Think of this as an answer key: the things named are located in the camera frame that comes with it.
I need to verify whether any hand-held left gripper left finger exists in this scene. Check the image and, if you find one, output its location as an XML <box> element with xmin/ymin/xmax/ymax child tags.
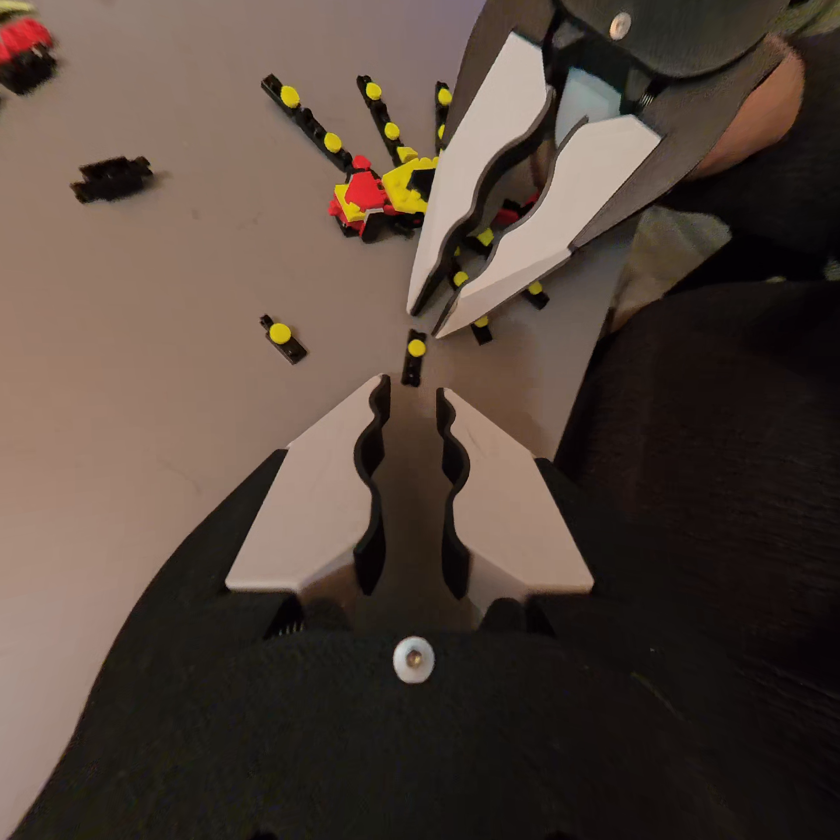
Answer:
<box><xmin>225</xmin><ymin>374</ymin><xmax>392</xmax><ymax>596</ymax></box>

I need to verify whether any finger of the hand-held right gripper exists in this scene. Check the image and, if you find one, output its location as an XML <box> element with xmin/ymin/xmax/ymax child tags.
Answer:
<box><xmin>406</xmin><ymin>31</ymin><xmax>557</xmax><ymax>316</ymax></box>
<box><xmin>433</xmin><ymin>66</ymin><xmax>665</xmax><ymax>340</ymax></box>

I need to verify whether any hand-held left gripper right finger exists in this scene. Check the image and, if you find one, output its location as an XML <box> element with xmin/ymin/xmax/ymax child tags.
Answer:
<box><xmin>436</xmin><ymin>387</ymin><xmax>595</xmax><ymax>611</ymax></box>

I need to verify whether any black yellow red lego model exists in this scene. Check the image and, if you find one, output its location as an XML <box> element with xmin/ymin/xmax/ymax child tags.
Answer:
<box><xmin>261</xmin><ymin>73</ymin><xmax>551</xmax><ymax>345</ymax></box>

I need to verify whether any black yellow lego leg segment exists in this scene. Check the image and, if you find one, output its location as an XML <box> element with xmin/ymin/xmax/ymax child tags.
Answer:
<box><xmin>259</xmin><ymin>314</ymin><xmax>308</xmax><ymax>366</ymax></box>
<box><xmin>401</xmin><ymin>328</ymin><xmax>429</xmax><ymax>388</ymax></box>

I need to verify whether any pile of loose lego pieces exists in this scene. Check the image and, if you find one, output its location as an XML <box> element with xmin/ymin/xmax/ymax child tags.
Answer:
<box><xmin>0</xmin><ymin>0</ymin><xmax>59</xmax><ymax>96</ymax></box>

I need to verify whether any person's right hand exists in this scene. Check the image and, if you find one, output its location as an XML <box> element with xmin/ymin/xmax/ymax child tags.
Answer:
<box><xmin>689</xmin><ymin>36</ymin><xmax>806</xmax><ymax>181</ymax></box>

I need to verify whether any person's black knit clothing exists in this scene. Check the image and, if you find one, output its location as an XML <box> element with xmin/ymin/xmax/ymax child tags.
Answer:
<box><xmin>554</xmin><ymin>39</ymin><xmax>840</xmax><ymax>840</ymax></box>

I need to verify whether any black bracket lego piece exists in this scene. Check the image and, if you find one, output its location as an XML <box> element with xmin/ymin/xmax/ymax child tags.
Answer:
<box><xmin>70</xmin><ymin>155</ymin><xmax>154</xmax><ymax>205</ymax></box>

